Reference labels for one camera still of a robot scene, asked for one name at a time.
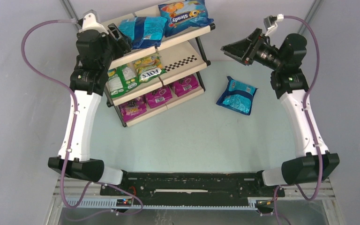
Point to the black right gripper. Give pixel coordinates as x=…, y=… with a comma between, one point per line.
x=251, y=50

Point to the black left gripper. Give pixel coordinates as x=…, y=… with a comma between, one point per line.
x=116, y=35

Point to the teal blue candy bag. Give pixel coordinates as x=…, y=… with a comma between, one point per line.
x=237, y=96
x=144, y=32

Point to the green candy bag nutrition side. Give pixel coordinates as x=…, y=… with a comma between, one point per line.
x=122, y=80

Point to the green Fox's candy bag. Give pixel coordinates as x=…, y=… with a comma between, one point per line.
x=149, y=67

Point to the magenta grape candy bag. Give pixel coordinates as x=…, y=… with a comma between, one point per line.
x=184, y=85
x=158, y=97
x=133, y=108

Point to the blue fruit candy bag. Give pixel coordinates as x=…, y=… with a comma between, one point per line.
x=182, y=15

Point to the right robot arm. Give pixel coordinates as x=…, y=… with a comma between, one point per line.
x=313, y=161

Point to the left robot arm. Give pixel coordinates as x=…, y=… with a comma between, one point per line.
x=97, y=49

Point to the beige three-tier shelf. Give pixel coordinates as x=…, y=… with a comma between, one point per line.
x=182, y=55

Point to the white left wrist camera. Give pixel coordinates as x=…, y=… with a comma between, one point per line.
x=90, y=21

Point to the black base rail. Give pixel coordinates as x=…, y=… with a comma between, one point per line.
x=205, y=190

